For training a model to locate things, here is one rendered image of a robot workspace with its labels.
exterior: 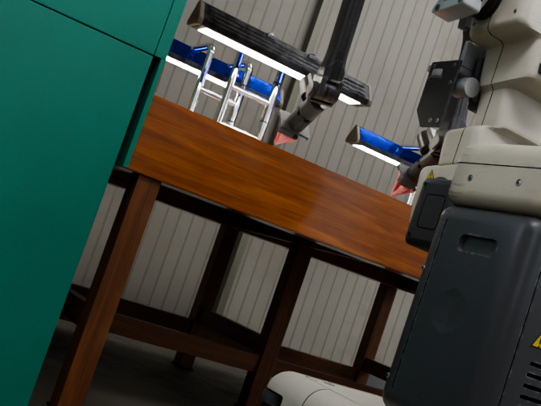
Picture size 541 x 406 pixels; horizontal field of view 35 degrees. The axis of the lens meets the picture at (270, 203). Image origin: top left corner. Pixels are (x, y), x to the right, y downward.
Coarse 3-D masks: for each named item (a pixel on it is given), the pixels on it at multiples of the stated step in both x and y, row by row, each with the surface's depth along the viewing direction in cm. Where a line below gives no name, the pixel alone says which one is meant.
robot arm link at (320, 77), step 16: (352, 0) 229; (352, 16) 230; (336, 32) 233; (352, 32) 232; (336, 48) 232; (320, 64) 236; (336, 64) 232; (320, 80) 233; (336, 80) 234; (320, 96) 234; (336, 96) 235
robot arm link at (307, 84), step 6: (306, 78) 244; (312, 78) 242; (300, 84) 245; (306, 84) 243; (312, 84) 233; (300, 90) 245; (306, 90) 238; (312, 90) 234; (306, 96) 237; (318, 102) 237; (324, 102) 238
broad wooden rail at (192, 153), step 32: (160, 128) 202; (192, 128) 206; (224, 128) 210; (160, 160) 203; (192, 160) 207; (224, 160) 211; (256, 160) 215; (288, 160) 219; (192, 192) 208; (224, 192) 212; (256, 192) 216; (288, 192) 220; (320, 192) 225; (352, 192) 230; (288, 224) 221; (320, 224) 226; (352, 224) 231; (384, 224) 236; (352, 256) 244; (384, 256) 237; (416, 256) 242
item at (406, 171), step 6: (402, 168) 256; (408, 168) 257; (414, 168) 254; (420, 168) 252; (402, 174) 254; (408, 174) 256; (414, 174) 254; (402, 180) 254; (408, 180) 254; (414, 180) 255
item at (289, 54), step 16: (192, 16) 240; (208, 16) 238; (224, 16) 241; (224, 32) 239; (240, 32) 243; (256, 32) 246; (256, 48) 245; (272, 48) 248; (288, 48) 252; (288, 64) 250; (304, 64) 253; (352, 80) 264; (352, 96) 261; (368, 96) 265
